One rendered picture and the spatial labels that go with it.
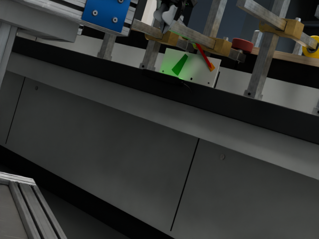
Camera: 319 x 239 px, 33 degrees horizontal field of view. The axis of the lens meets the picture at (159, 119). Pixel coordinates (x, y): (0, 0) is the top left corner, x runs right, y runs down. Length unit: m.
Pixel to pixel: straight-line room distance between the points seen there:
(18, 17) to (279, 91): 1.07
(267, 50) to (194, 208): 0.70
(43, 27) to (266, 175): 1.04
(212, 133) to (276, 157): 0.26
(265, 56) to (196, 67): 0.27
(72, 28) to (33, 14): 0.09
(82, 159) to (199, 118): 0.85
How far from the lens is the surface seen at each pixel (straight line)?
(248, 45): 2.02
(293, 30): 1.75
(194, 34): 1.81
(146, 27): 2.00
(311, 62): 1.94
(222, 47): 1.88
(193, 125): 1.91
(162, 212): 2.22
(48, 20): 1.23
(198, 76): 1.91
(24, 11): 1.22
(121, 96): 2.17
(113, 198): 2.41
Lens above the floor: 0.62
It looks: 2 degrees down
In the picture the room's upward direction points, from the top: 17 degrees clockwise
